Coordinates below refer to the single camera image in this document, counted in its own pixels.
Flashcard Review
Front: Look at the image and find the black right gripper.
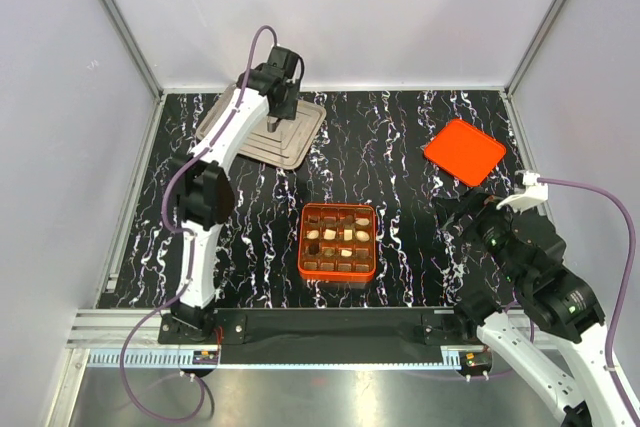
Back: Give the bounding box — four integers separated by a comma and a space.
430, 183, 528, 286

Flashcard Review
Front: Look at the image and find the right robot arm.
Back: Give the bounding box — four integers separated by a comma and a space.
436, 184, 639, 426

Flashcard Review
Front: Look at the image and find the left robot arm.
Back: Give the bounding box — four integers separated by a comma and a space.
163, 46, 305, 343

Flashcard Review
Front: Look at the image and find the orange chocolate box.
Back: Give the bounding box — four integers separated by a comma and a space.
297, 203, 377, 284

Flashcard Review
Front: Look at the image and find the silver metal tray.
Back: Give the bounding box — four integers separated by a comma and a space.
194, 83, 328, 171

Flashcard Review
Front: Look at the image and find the orange box lid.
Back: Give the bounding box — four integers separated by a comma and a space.
423, 119, 506, 187

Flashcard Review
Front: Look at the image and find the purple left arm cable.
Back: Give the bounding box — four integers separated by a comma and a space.
118, 25, 279, 423

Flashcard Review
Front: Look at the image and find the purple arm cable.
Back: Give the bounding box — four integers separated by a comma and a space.
118, 25, 279, 423
537, 177, 640, 418

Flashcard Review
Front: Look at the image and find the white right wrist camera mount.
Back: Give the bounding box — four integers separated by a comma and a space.
496, 170, 549, 213

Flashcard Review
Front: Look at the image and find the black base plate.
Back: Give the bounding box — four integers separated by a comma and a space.
158, 307, 485, 368

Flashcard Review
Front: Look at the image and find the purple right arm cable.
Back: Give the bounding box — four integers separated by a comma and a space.
537, 177, 640, 418

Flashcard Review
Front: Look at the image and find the aluminium rail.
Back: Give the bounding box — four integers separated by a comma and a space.
66, 309, 162, 348

